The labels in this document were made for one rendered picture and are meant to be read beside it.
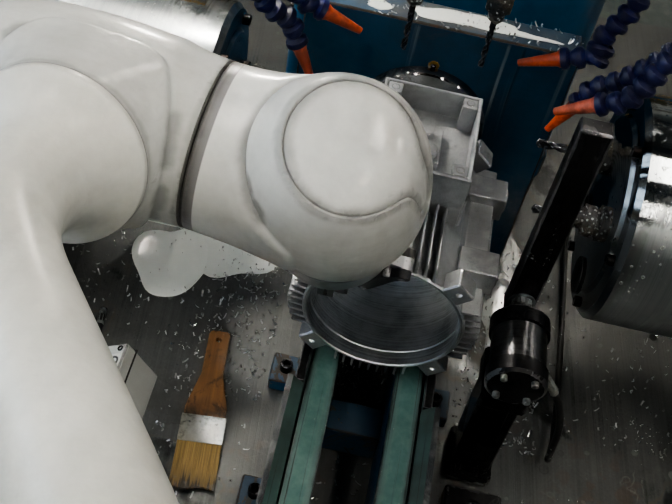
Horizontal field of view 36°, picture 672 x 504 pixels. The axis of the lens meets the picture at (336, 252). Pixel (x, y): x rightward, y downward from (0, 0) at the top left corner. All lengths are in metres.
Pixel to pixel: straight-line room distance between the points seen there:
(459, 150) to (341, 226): 0.53
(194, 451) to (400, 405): 0.23
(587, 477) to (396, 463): 0.28
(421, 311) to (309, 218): 0.59
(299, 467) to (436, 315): 0.21
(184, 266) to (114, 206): 0.74
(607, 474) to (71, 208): 0.84
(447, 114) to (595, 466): 0.45
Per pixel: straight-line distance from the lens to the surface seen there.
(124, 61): 0.56
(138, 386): 0.89
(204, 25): 1.04
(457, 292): 0.95
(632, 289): 1.05
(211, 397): 1.17
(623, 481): 1.24
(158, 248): 1.30
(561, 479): 1.21
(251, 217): 0.55
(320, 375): 1.07
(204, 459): 1.14
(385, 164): 0.50
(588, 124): 0.89
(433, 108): 1.06
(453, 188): 0.96
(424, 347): 1.05
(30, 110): 0.53
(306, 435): 1.03
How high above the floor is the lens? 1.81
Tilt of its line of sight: 50 degrees down
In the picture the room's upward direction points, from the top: 12 degrees clockwise
